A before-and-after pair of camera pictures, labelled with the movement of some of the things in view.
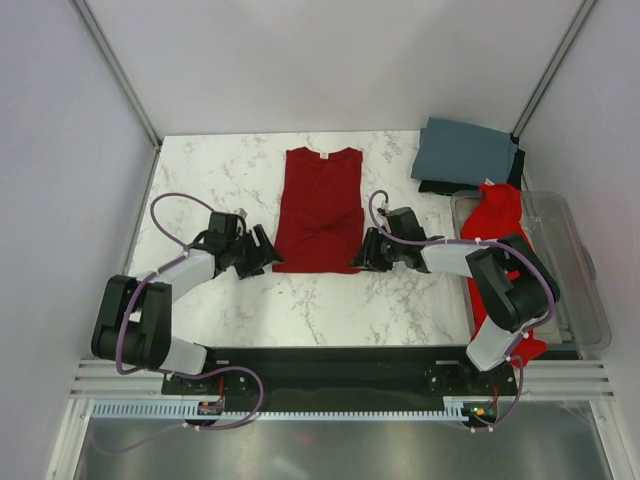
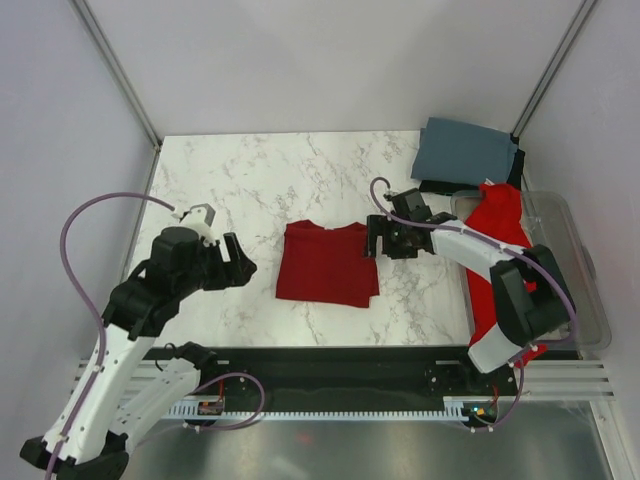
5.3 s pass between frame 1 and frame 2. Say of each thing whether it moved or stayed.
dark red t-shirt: moved
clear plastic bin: stayed
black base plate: stayed
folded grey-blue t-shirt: stayed
